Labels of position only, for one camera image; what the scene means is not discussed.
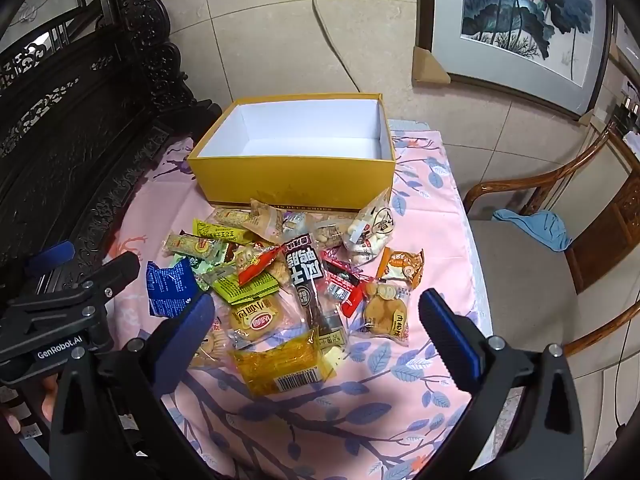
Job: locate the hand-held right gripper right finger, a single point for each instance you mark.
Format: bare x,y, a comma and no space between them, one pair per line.
447,340

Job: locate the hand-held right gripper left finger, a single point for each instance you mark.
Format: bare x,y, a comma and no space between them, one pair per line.
184,342

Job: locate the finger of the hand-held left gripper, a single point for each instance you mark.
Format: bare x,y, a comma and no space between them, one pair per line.
52,260
117,267

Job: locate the clear biscuit packet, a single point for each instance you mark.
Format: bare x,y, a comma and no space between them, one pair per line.
215,347

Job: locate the blue snack packet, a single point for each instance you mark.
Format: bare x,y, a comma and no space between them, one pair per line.
170,287

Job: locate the bread packet with red label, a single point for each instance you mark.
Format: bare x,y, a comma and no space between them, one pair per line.
257,317

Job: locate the yellow-green snack packet with logo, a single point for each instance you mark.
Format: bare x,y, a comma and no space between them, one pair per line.
195,247

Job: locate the red-orange snack packet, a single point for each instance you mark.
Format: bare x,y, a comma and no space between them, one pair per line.
257,265

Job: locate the long black snack packet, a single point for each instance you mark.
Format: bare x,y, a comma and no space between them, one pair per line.
305,270

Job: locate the yellow cardboard box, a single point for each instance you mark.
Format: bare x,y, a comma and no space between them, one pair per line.
280,180

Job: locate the person's left hand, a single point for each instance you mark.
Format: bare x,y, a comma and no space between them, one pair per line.
49,395

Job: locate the clear round cookie packet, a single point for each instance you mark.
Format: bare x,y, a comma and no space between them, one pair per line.
382,310

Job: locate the orange cake packet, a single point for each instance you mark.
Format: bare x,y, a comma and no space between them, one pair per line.
402,267

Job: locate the yellow translucent snack packet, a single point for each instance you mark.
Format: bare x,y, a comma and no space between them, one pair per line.
277,367

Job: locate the wooden chair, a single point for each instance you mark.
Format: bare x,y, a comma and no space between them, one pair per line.
530,280

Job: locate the dark carved wooden bench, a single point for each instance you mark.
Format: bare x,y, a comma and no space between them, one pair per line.
75,135

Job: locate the tan triangular snack packet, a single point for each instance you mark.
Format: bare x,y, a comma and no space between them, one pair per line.
265,222

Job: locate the blue cloth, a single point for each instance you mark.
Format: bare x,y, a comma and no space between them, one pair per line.
540,227

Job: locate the pink floral tablecloth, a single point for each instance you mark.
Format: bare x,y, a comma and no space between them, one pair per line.
320,435

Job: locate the clear peanut packet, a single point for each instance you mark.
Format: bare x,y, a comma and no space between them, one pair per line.
327,235

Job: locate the cardboard corner protector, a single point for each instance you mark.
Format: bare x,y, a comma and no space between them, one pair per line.
595,121
427,67

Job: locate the framed lotus painting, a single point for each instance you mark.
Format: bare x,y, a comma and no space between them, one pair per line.
520,15

